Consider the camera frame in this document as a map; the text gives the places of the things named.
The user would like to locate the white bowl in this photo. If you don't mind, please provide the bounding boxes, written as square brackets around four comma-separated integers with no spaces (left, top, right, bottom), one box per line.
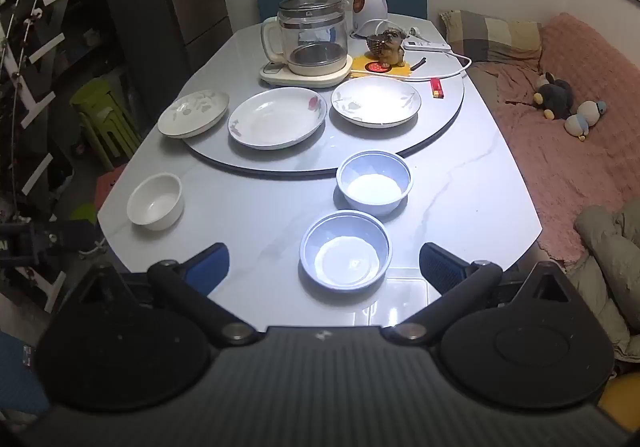
[126,172,185,232]

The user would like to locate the pink blanket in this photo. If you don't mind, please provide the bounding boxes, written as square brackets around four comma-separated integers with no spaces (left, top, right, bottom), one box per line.
[462,13,640,268]

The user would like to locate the stack of white plates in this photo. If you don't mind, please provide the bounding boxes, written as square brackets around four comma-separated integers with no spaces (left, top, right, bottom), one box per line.
[330,75,422,130]

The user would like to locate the plush toys on sofa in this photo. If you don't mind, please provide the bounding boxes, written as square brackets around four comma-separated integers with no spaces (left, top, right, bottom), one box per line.
[531,72,574,120]

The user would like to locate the blue bowl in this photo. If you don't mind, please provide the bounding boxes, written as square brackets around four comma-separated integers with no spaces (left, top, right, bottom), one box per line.
[335,151,414,217]
[299,210,392,293]

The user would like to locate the brown toad figurine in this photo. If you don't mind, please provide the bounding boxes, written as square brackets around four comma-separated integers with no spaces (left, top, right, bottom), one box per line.
[366,28,407,68]

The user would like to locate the orange box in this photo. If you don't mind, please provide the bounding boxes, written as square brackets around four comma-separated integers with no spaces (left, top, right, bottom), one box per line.
[94,164,127,210]

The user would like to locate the plaid pillow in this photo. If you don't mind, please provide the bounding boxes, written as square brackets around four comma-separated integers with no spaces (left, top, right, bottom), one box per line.
[439,10,544,64]

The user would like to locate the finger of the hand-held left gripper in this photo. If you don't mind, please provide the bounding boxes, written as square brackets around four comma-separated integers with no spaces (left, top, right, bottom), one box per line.
[31,220,107,264]

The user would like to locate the cream plate grey leaf print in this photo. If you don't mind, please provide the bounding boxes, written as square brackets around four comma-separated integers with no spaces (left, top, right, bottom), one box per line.
[157,89,231,140]

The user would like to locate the glass kettle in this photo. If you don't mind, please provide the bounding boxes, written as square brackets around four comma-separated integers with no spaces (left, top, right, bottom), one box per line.
[260,0,350,76]

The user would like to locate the white cable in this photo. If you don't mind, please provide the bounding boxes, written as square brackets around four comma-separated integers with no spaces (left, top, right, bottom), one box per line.
[350,19,473,82]

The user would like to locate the white power strip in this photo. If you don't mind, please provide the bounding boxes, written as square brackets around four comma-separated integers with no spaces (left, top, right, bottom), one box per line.
[402,39,451,52]

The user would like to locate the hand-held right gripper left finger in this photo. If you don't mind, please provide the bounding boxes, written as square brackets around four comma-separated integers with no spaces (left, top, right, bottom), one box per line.
[67,242,262,348]

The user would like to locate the white plate red flower print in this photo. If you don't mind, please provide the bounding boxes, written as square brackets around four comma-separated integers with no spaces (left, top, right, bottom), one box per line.
[227,86,329,151]

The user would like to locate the white round appliance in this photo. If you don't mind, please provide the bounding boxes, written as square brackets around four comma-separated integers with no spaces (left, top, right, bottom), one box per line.
[349,0,390,40]

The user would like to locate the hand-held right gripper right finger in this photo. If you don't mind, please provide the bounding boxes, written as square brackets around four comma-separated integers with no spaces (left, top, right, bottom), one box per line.
[382,242,581,346]

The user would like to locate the olive padded jacket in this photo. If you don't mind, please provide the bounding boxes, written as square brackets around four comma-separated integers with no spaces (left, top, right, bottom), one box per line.
[562,197,640,364]

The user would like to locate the grey round turntable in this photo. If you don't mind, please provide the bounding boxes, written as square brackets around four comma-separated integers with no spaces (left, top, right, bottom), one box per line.
[182,13,466,176]

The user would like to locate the yellow coaster mat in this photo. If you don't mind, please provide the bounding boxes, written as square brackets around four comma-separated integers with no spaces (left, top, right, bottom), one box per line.
[349,53,412,78]

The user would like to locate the stack of green stools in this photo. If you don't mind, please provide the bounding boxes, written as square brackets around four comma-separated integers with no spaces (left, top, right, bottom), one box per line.
[69,78,144,173]

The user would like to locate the cream kettle base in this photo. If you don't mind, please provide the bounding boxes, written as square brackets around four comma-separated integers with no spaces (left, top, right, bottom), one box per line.
[258,53,354,89]

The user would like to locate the dark tall cabinet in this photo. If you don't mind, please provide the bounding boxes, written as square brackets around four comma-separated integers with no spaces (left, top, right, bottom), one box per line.
[102,0,234,115]

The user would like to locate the blue white plush toy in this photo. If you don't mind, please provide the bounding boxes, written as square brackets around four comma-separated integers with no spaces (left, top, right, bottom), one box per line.
[564,100,608,142]

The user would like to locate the white rack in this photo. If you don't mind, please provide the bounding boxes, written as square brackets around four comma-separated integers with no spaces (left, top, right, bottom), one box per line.
[0,0,96,313]

